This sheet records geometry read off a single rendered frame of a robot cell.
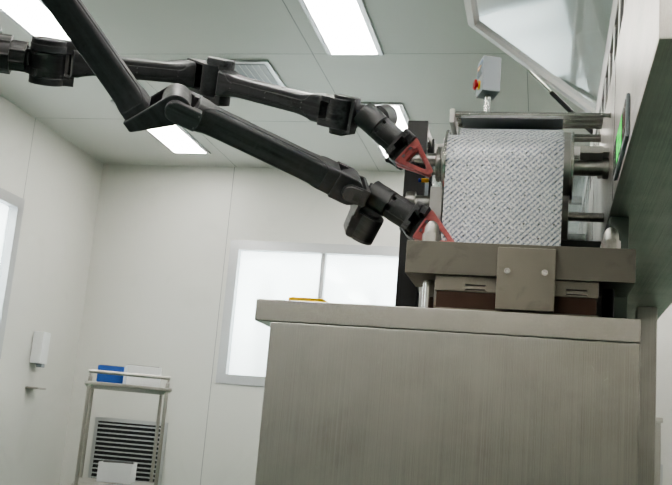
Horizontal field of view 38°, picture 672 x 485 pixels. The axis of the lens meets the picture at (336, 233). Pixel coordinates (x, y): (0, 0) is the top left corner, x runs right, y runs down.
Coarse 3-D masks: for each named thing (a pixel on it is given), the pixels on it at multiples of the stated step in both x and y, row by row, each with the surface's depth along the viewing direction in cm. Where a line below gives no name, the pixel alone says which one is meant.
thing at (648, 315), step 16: (656, 320) 299; (656, 336) 298; (640, 352) 298; (656, 352) 297; (640, 368) 297; (656, 368) 296; (640, 384) 296; (640, 400) 295; (640, 416) 294; (640, 432) 293; (640, 448) 292; (640, 464) 291; (640, 480) 290
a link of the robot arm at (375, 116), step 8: (368, 104) 210; (360, 112) 210; (368, 112) 209; (376, 112) 210; (360, 120) 210; (368, 120) 209; (376, 120) 209; (360, 128) 212; (368, 128) 210; (376, 128) 210
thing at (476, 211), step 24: (456, 192) 198; (480, 192) 197; (504, 192) 196; (528, 192) 195; (552, 192) 194; (456, 216) 197; (480, 216) 196; (504, 216) 195; (528, 216) 194; (552, 216) 193; (456, 240) 196; (480, 240) 195; (504, 240) 194; (528, 240) 193; (552, 240) 192
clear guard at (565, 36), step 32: (480, 0) 285; (512, 0) 267; (544, 0) 250; (576, 0) 236; (608, 0) 223; (512, 32) 288; (544, 32) 269; (576, 32) 252; (544, 64) 291; (576, 64) 271
